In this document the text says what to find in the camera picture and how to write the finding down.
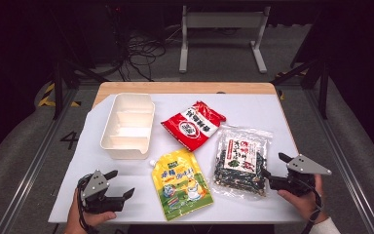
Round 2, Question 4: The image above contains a white divided plastic container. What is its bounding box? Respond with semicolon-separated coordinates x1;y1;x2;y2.
99;93;156;161

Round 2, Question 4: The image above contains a red snack packet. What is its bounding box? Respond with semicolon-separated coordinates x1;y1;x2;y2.
161;100;227;153

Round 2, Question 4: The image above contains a right hand-held gripper cable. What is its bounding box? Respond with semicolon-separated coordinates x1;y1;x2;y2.
300;179;325;234

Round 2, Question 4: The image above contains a person's left hand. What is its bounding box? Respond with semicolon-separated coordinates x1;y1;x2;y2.
63;189;118;234

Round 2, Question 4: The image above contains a person's right hand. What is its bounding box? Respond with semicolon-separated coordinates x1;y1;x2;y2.
277;175;328;225

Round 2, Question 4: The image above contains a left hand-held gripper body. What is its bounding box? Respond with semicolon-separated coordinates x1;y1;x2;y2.
77;169;126;215

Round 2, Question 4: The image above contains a yellow spouted pouch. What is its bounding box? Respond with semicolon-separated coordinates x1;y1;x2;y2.
149;148;214;222

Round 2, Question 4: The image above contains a white table sheet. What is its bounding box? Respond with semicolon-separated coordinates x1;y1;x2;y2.
48;93;305;224

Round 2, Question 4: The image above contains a wooden table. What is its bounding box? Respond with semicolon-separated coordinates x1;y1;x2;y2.
92;81;301;225

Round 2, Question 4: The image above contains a white metal stand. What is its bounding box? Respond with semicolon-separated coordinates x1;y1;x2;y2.
178;4;272;74

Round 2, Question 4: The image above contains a yellow and black floor tape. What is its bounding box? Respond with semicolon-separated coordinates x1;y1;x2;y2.
275;69;308;101
37;82;82;108

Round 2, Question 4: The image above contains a left hand-held gripper cable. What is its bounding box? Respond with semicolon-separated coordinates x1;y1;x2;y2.
76;176;94;234

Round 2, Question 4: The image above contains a black metal stand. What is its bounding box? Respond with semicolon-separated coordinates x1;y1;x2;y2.
50;59;109;120
270;58;331;120

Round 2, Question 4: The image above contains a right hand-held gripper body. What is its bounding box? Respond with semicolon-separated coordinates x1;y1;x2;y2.
268;154;333;197

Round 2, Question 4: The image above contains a clear bag of dried seaweed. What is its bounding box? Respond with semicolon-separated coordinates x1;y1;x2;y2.
211;125;274;198

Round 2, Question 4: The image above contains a hand-held gripper cable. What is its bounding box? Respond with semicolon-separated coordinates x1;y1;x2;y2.
76;176;94;234
300;179;325;234

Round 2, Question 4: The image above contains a bundle of black floor cables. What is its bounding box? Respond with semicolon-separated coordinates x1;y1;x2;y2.
108;28;176;82

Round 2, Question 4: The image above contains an aluminium floor rail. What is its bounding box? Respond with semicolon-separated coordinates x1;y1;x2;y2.
0;87;79;234
305;88;374;234

